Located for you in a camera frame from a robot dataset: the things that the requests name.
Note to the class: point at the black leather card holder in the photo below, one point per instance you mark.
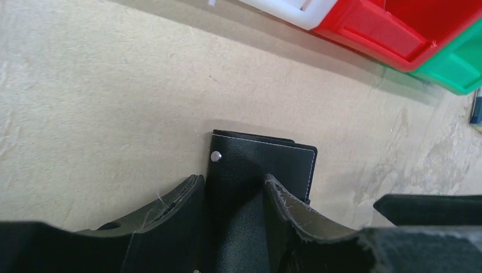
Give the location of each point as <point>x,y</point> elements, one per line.
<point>235,240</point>

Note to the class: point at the white plastic bin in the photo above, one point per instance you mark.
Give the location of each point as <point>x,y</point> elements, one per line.
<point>304,14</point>

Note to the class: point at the green plastic bin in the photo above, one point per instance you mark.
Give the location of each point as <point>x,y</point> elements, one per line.
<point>457,67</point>

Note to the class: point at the red plastic bin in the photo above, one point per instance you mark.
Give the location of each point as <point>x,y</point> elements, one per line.
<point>402,34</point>

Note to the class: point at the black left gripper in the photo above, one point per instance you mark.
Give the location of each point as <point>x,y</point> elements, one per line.
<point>429,233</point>

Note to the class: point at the pack of coloured markers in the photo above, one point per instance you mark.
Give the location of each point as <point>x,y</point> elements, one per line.
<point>475,118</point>

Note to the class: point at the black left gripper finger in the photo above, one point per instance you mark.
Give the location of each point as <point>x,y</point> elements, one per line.
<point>161,236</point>

